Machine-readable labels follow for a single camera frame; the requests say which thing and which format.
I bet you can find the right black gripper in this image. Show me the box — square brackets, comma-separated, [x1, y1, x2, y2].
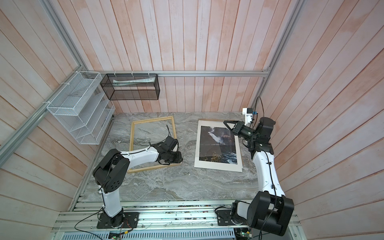
[224, 121, 258, 143]

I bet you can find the waterfall photo print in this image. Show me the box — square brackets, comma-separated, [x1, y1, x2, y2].
[194, 120, 243, 173]

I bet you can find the wooden picture frame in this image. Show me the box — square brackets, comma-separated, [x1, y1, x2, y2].
[127, 115, 183, 174]

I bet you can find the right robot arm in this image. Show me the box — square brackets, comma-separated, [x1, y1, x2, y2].
[224, 117, 295, 240]

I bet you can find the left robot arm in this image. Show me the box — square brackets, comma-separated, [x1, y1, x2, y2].
[93, 136, 183, 228]

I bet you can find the brown backing board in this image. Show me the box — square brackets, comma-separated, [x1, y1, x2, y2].
[198, 119, 225, 123]

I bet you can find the paper in black basket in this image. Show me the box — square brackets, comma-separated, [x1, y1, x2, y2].
[112, 77, 156, 87]

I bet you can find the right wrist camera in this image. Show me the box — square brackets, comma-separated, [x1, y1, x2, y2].
[242, 108, 254, 125]

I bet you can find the aluminium rail platform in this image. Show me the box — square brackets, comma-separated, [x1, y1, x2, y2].
[49, 200, 307, 240]

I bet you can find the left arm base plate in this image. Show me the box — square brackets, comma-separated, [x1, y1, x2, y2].
[97, 212, 140, 229]

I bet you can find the black wire mesh basket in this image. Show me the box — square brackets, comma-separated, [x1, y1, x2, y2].
[101, 73, 161, 101]

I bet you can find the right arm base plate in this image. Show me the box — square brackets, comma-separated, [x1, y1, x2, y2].
[215, 209, 246, 226]

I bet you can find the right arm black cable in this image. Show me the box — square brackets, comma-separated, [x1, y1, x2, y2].
[213, 95, 280, 240]

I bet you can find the white wire mesh shelf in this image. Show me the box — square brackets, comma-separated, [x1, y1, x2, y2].
[47, 71, 115, 145]

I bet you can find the aluminium frame profile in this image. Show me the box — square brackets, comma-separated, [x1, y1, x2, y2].
[1, 1, 307, 166]

